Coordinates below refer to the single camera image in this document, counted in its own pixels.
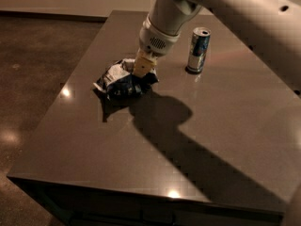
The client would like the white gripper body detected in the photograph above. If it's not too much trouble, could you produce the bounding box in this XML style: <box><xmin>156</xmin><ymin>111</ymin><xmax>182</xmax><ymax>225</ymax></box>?
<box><xmin>139</xmin><ymin>17</ymin><xmax>180</xmax><ymax>57</ymax></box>

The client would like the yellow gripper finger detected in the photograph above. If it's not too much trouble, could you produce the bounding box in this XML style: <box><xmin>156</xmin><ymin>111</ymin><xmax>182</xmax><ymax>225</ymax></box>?
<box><xmin>133</xmin><ymin>49</ymin><xmax>157</xmax><ymax>78</ymax></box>

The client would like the blue chip bag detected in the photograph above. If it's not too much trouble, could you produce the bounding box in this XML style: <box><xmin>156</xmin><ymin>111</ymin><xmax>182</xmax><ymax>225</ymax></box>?
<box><xmin>93</xmin><ymin>58</ymin><xmax>159</xmax><ymax>99</ymax></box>

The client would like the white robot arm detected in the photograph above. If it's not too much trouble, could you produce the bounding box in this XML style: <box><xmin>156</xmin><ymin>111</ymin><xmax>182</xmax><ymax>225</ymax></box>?
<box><xmin>134</xmin><ymin>0</ymin><xmax>301</xmax><ymax>94</ymax></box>

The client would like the blue and silver drink can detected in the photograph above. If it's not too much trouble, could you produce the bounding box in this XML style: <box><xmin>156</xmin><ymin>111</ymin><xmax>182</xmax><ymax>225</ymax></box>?
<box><xmin>187</xmin><ymin>27</ymin><xmax>211</xmax><ymax>73</ymax></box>

